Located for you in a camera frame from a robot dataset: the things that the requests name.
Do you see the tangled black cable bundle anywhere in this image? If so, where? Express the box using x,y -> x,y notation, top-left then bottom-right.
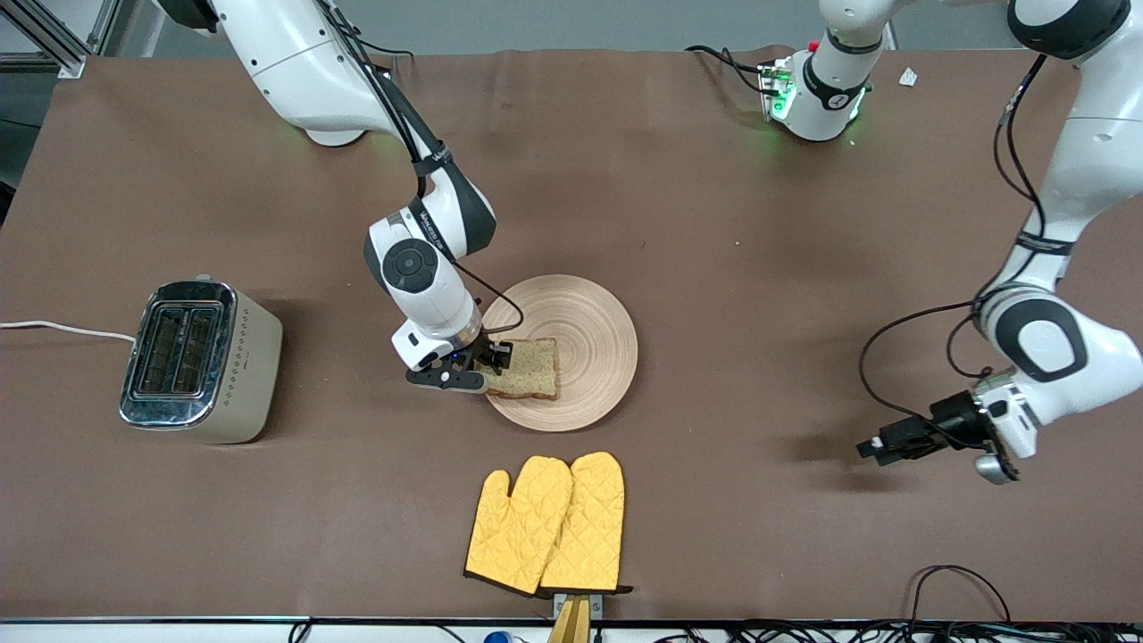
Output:
652,620 -> 1143,643

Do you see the brown bread slice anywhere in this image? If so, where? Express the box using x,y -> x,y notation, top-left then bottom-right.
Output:
482,337 -> 560,402

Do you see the aluminium frame profile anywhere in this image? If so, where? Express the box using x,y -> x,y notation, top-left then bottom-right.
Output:
0,0 -> 121,79

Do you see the black left base cable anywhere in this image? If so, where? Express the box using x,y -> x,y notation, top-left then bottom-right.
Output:
685,45 -> 771,96

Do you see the white toaster power cord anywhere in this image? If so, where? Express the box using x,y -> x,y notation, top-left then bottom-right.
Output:
0,320 -> 137,344

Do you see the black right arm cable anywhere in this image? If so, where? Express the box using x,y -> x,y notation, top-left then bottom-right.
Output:
308,0 -> 528,338

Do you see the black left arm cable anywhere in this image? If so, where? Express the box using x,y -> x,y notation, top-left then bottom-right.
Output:
857,52 -> 1050,431

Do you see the beige chrome two-slot toaster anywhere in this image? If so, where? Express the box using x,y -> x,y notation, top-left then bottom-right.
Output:
119,275 -> 285,446

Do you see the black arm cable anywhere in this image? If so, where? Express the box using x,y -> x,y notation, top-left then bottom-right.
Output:
308,0 -> 528,338
857,52 -> 1050,431

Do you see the brown table cover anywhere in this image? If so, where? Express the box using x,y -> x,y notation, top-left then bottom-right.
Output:
0,46 -> 1143,622

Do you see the looped black cable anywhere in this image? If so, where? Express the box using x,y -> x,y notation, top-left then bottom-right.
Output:
908,564 -> 1013,626

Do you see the round wooden plate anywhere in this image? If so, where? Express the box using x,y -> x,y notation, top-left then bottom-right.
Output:
480,273 -> 640,434

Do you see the yellow quilted oven mitt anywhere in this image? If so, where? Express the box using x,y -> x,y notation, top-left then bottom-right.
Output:
539,451 -> 634,596
463,455 -> 574,596

